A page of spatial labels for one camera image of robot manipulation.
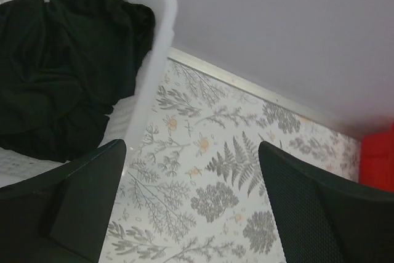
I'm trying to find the white plastic basket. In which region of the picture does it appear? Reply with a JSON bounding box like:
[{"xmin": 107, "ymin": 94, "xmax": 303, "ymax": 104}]
[{"xmin": 0, "ymin": 0, "xmax": 179, "ymax": 188}]

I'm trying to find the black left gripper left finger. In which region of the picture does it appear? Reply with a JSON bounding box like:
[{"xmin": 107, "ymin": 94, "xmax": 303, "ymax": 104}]
[{"xmin": 1, "ymin": 139, "xmax": 126, "ymax": 262}]

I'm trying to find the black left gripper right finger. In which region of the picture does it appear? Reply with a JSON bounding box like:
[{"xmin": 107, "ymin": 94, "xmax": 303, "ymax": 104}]
[{"xmin": 259, "ymin": 141, "xmax": 393, "ymax": 262}]

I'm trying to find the black t shirt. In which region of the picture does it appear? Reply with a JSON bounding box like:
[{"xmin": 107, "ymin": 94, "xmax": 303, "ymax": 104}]
[{"xmin": 1, "ymin": 0, "xmax": 156, "ymax": 162}]

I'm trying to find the red plastic bin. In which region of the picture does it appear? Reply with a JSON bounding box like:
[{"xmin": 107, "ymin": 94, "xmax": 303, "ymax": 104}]
[{"xmin": 359, "ymin": 126, "xmax": 393, "ymax": 192}]

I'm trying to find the floral patterned table mat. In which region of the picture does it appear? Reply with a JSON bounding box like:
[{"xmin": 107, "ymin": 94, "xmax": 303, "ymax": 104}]
[{"xmin": 100, "ymin": 52, "xmax": 360, "ymax": 262}]

